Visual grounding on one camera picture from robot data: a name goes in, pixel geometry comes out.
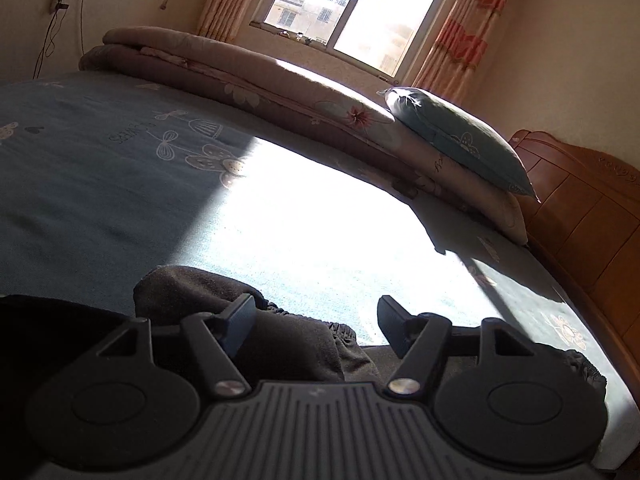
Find black track pants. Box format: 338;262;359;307
0;264;609;396

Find beige floral pillow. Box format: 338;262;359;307
397;148;528;245

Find blue floral bed sheet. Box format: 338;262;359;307
1;72;639;469

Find blue floral pillow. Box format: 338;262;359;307
384;87;536;197

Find wooden headboard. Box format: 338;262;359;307
510;130;639;396

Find pink floral quilt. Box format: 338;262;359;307
79;26;472;196

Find window with white frame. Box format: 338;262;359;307
250;0;444;84

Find black cable on wall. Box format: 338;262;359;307
31;0;97;82

